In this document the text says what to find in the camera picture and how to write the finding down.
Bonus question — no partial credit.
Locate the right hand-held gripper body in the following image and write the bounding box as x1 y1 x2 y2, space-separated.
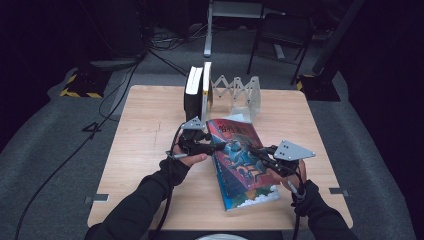
272 139 317 178

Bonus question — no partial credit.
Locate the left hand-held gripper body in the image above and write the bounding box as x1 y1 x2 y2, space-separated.
178 116 207 156

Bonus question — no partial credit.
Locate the red and blue illustrated book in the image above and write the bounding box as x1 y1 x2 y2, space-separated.
205 118 282 200

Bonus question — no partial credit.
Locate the black hardcover book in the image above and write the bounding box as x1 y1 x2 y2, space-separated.
183 65 205 123

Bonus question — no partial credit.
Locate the thick blue book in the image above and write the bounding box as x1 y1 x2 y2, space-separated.
211 155 282 213

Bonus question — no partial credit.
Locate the clear expandable book rack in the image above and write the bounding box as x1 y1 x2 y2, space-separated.
208 75 262 124

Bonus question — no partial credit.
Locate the yellow book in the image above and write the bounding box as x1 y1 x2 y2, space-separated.
200 61 215 123

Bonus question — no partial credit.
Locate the person's left hand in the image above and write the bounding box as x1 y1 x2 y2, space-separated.
171 135 210 168

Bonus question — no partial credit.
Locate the person's right hand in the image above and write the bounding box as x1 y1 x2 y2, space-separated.
267 159 308 192

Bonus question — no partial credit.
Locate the white rounded object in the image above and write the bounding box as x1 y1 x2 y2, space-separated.
194 233 250 240

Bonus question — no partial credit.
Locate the black chair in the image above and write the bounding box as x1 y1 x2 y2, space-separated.
246 12 314 86

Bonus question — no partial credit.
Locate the black yellow striped stand base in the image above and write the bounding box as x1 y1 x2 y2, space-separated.
59 68 113 99

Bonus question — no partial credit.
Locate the black equipment cabinet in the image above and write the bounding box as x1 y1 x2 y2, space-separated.
78 0 148 63

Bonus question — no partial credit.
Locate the left hand-held gripper cable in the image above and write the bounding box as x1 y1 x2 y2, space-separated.
151 122 188 240

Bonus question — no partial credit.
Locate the hand-held gripper cable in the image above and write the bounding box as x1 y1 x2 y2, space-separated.
151 122 188 240
285 166 306 240

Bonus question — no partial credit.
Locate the right hand-held gripper cable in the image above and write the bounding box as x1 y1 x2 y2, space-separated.
285 166 306 240

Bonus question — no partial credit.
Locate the grey table bracket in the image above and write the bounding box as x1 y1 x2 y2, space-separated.
84 193 110 204
329 187 350 198

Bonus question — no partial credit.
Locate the white desk frame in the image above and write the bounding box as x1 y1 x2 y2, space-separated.
203 0 286 61

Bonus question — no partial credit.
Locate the bundle of floor cables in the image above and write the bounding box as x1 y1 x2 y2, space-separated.
146 25 209 52

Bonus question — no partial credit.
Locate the grey flat base plate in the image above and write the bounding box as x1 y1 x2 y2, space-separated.
89 56 143 72

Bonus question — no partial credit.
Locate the grey slanted metal post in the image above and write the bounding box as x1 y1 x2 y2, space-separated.
311 0 366 76

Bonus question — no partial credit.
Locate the long black floor cable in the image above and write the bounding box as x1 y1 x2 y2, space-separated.
13 49 148 240

